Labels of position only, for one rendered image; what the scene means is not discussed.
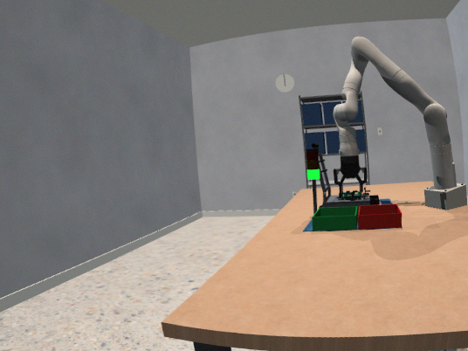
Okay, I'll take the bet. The red bin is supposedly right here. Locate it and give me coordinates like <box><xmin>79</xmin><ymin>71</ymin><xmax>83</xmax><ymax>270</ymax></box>
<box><xmin>358</xmin><ymin>204</ymin><xmax>402</xmax><ymax>230</ymax></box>

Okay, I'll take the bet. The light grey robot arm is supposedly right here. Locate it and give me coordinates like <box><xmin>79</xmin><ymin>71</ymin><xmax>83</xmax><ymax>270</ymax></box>
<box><xmin>334</xmin><ymin>37</ymin><xmax>457</xmax><ymax>189</ymax></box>

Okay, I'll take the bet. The green open tray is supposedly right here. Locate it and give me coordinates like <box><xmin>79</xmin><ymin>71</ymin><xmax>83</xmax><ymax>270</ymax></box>
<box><xmin>313</xmin><ymin>206</ymin><xmax>358</xmax><ymax>231</ymax></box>

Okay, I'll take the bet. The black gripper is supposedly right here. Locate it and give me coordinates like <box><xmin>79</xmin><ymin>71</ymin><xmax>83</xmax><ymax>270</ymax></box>
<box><xmin>334</xmin><ymin>155</ymin><xmax>367</xmax><ymax>195</ymax></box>

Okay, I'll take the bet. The green circuit board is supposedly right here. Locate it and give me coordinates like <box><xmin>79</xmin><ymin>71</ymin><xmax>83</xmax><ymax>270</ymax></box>
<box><xmin>342</xmin><ymin>190</ymin><xmax>360</xmax><ymax>197</ymax></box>

